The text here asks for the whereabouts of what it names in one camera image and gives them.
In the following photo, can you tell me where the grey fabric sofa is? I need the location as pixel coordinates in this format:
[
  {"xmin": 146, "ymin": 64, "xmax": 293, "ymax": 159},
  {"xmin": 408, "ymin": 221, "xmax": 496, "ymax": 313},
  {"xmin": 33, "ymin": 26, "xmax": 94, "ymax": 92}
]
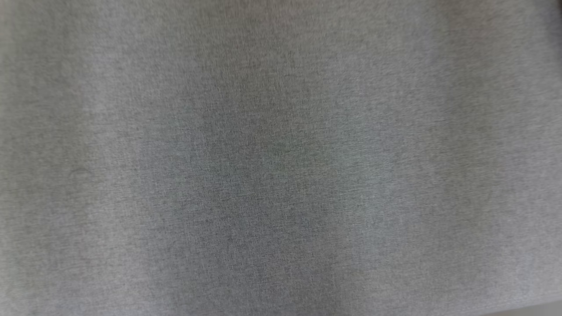
[{"xmin": 0, "ymin": 0, "xmax": 562, "ymax": 316}]

